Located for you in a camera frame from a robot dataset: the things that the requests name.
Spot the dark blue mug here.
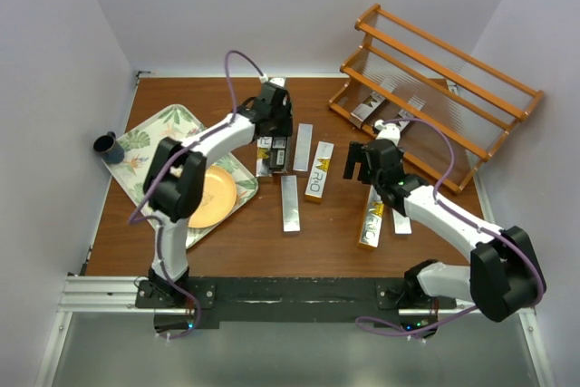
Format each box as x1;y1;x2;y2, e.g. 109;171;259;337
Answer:
92;131;125;165

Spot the gold R&O box right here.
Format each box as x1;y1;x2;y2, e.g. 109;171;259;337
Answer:
357;187;384;249

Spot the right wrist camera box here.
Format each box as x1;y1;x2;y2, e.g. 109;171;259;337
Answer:
372;120;401;146

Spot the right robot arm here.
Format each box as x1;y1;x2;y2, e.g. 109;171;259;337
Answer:
343;139;546;322

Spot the silver box far right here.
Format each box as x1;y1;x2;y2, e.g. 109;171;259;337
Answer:
391;209;412;236

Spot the silver gold R&O toothpaste box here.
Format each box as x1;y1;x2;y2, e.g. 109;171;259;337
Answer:
256;137;273;183

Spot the aluminium frame rail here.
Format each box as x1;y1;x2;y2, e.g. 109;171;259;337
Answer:
37;276;556;386

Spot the silver toothpaste box lower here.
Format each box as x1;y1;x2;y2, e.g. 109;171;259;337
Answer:
281;175;300;233

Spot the silver angled R&O box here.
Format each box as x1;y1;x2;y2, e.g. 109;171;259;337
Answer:
349;92;386;129

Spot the wooden tiered shelf rack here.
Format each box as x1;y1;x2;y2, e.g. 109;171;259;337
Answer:
328;4;544;193

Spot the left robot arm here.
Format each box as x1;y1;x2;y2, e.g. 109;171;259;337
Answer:
130;78;293;307

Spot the gold R&O box centre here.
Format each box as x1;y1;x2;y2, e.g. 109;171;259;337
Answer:
304;141;334;203

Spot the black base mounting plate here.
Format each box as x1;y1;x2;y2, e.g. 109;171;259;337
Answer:
133;276;457;334

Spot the silver toothpaste box upper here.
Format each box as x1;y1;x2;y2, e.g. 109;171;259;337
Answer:
293;123;314;172

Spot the orange round plate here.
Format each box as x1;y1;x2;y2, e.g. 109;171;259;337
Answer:
188;165;237;229

